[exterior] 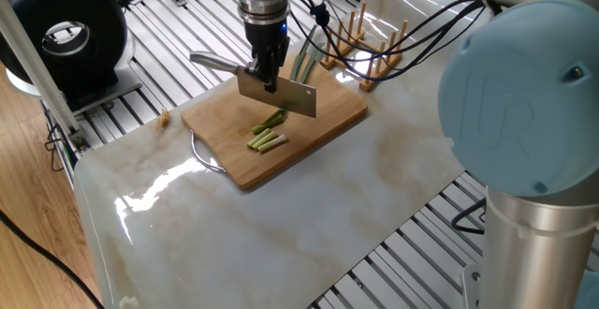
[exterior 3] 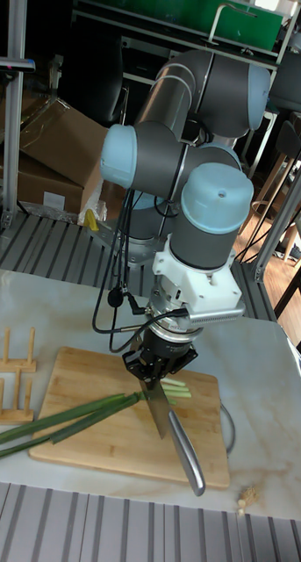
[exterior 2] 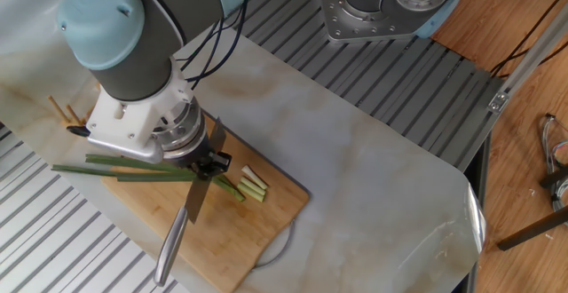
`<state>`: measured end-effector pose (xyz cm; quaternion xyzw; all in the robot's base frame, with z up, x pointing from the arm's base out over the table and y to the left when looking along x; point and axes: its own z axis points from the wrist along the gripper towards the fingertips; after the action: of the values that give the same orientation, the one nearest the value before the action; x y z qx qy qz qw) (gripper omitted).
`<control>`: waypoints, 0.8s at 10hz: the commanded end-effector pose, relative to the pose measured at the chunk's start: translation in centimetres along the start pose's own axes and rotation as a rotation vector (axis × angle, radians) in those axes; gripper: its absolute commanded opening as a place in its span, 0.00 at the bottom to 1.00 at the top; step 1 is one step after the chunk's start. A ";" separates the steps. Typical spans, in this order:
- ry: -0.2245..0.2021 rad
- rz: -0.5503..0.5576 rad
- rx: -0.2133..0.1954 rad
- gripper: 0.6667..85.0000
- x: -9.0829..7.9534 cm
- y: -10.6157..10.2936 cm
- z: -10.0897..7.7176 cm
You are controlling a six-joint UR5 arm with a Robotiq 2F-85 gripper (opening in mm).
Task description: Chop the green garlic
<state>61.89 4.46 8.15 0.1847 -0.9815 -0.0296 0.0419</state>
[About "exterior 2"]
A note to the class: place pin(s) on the wooden slotted rack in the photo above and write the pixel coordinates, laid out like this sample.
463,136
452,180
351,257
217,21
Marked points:
67,111

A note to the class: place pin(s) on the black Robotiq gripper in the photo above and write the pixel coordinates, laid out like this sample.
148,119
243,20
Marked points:
192,147

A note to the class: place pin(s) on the short green garlic piece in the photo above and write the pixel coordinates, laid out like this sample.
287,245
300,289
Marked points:
252,195

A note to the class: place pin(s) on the steel kitchen knife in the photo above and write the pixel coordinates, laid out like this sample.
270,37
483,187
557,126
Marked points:
197,200

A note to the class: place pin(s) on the green garlic stalk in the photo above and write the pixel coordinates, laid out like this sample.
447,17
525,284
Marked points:
98,169

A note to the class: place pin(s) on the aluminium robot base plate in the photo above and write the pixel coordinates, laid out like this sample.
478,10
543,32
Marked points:
373,27

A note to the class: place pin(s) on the white marble pattern mat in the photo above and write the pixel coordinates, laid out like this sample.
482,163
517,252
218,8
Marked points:
373,186

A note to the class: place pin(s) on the aluminium frame post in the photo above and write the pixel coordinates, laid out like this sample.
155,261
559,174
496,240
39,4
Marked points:
532,62

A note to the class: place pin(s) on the black bar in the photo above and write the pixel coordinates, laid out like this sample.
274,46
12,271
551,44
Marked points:
532,231

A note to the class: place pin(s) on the bamboo cutting board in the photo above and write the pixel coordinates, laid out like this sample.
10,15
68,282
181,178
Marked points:
257,240

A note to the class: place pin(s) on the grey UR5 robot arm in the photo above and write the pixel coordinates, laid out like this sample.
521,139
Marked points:
142,27

